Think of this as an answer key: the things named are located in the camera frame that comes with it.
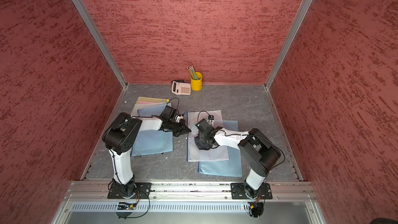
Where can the blue mesh document bag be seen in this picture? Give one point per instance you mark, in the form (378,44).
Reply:
(227,168)

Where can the aluminium corner post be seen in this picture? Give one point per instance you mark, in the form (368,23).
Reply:
(298,19)
(82,10)

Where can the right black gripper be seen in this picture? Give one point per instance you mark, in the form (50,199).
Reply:
(203,137)

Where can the pink desk calculator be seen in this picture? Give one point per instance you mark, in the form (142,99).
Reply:
(179,88)

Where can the green mesh document bag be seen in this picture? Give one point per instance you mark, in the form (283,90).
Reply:
(143,105)

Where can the right aluminium corner post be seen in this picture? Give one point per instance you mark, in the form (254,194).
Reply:
(298,19)

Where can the aluminium front rail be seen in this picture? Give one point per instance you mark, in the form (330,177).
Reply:
(184,196)

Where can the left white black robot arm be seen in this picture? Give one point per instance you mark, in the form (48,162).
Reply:
(119,139)

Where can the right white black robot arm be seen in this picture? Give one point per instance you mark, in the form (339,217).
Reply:
(261,154)

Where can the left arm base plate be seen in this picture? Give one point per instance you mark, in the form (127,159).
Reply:
(130,191)

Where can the white mesh document bag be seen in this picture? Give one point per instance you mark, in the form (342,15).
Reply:
(196,155)

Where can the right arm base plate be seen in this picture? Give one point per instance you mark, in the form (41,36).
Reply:
(243,191)

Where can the yellow pen cup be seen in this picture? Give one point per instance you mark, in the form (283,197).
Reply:
(197,81)

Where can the coloured pencils bundle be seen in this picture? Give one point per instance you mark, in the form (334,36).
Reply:
(192,72)

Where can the light blue document bag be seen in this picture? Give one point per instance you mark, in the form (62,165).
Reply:
(152,142)

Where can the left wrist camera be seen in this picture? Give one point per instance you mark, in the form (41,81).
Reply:
(171,114)

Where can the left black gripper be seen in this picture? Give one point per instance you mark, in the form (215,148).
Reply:
(182,125)

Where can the yellow mesh document bag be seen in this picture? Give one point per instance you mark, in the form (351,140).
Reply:
(149,100)

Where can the left aluminium corner post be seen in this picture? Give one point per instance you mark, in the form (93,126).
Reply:
(82,10)

